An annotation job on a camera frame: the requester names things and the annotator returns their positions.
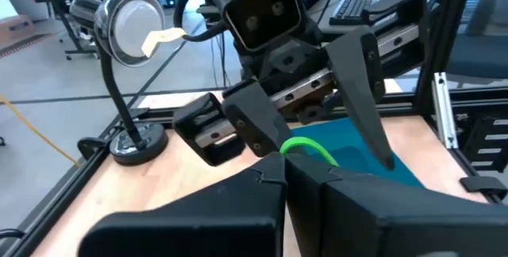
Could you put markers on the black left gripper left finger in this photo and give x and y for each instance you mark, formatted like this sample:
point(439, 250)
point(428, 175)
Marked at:
point(198, 217)

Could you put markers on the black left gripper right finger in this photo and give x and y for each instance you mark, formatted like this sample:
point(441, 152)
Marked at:
point(377, 217)

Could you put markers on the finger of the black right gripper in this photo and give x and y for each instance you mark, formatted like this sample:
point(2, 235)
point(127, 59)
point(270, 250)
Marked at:
point(357, 82)
point(258, 122)

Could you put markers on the green rubber band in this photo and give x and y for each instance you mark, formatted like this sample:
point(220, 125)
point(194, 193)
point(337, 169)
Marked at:
point(301, 141)

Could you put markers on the teal plastic bin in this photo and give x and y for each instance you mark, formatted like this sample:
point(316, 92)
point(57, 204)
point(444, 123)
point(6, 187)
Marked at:
point(345, 146)

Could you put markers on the black computer keyboard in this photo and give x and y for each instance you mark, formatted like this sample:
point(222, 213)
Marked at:
point(353, 7)

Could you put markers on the black desk lamp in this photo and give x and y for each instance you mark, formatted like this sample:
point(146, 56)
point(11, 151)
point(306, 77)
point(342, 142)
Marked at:
point(139, 142)

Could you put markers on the black table clamp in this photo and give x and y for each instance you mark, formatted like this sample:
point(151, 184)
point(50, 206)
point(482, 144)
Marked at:
point(484, 185)
point(91, 148)

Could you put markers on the black drawer cabinet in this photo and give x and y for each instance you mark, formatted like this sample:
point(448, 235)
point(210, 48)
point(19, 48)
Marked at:
point(476, 138)

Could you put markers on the brown cardboard box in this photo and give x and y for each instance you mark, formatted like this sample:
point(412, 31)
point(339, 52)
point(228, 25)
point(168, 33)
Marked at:
point(16, 31)

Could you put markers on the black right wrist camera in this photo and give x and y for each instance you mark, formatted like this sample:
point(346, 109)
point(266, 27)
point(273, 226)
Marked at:
point(262, 11)

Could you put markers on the silver metal bracket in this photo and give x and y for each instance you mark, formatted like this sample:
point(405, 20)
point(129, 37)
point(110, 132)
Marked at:
point(442, 110)

